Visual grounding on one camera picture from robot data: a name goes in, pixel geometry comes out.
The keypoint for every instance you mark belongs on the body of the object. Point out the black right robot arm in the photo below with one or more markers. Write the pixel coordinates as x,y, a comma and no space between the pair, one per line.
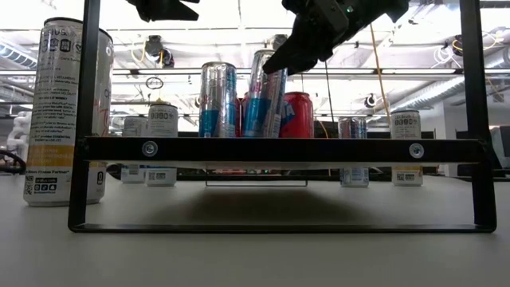
392,7

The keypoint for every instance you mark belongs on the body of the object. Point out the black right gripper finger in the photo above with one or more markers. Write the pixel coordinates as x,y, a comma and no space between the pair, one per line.
296,45
311,60

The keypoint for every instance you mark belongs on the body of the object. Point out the ceiling light strip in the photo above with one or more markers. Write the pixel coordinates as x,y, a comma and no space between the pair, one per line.
418,71

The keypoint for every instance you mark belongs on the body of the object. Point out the black aluminium table frame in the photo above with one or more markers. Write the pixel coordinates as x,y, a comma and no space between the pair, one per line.
279,177

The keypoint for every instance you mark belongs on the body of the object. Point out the red Fanta soda can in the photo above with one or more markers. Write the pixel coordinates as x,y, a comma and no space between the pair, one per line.
296,115
240,119

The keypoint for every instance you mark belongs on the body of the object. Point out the silver blue Red Bull can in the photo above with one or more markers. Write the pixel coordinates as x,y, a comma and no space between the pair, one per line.
217,99
261,107
352,127

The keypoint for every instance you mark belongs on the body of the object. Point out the white Celsius can blue print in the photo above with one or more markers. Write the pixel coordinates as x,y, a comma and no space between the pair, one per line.
133,127
162,123

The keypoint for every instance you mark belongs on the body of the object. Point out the white Celsius can orange print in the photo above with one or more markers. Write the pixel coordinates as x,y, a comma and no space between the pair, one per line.
52,119
405,125

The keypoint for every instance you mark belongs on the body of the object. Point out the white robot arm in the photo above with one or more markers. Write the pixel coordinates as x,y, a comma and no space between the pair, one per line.
20,131

